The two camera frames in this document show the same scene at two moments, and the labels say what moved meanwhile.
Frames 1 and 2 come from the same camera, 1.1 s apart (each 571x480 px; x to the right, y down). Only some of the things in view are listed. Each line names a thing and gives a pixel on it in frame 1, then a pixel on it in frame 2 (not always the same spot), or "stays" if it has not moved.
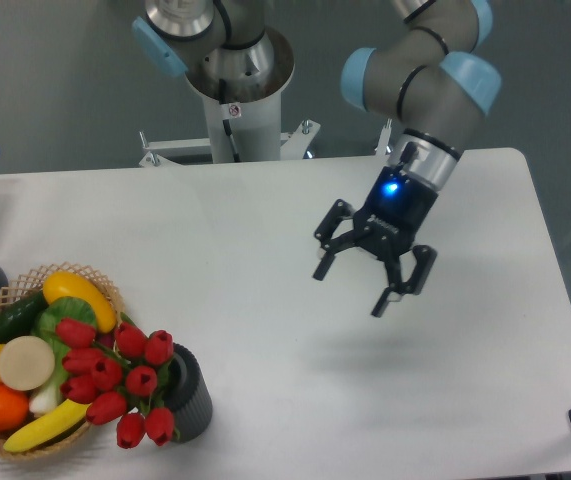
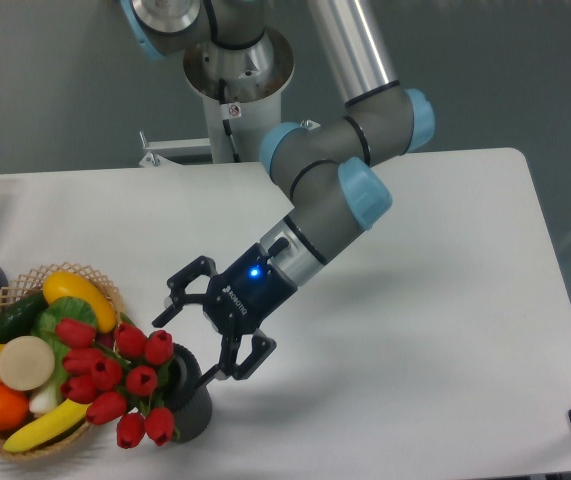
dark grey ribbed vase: (186, 391) stays
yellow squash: (68, 284) stays
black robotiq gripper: (386, 224) to (236, 302)
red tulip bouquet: (119, 379) stays
